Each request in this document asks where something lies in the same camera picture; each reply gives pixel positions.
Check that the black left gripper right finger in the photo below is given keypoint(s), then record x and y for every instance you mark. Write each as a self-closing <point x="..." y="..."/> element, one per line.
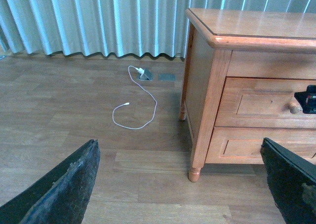
<point x="292" y="183"/>

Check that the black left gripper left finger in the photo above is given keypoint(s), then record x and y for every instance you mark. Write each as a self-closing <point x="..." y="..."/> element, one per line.
<point x="59" y="197"/>

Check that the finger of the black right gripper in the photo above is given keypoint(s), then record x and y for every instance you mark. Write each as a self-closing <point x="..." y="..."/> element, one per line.
<point x="307" y="99"/>

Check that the wooden drawer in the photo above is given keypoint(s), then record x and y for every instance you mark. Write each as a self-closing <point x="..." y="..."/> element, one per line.
<point x="242" y="145"/>
<point x="263" y="103"/>

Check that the light wooden nightstand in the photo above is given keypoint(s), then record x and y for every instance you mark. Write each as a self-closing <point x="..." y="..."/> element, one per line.
<point x="240" y="44"/>

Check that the closed grey floor socket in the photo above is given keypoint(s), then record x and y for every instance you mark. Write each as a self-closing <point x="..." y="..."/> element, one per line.
<point x="167" y="77"/>

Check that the open grey floor socket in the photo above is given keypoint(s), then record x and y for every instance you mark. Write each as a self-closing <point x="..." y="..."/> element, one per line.
<point x="147" y="76"/>

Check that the pale pleated curtain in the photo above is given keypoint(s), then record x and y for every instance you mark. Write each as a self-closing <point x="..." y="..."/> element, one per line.
<point x="113" y="26"/>

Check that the white wall plug adapter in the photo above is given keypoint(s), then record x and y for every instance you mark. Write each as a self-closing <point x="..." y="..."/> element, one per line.
<point x="140" y="71"/>

